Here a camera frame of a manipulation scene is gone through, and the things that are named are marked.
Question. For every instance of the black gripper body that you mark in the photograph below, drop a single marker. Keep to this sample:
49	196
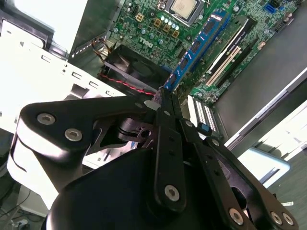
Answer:
108	198

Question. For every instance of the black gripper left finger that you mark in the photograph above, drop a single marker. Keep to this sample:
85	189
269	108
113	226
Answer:
72	112

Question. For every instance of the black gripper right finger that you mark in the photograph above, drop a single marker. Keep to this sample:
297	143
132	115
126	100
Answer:
211	163

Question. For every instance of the blue RAM stick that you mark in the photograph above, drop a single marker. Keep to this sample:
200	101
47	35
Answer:
195	46

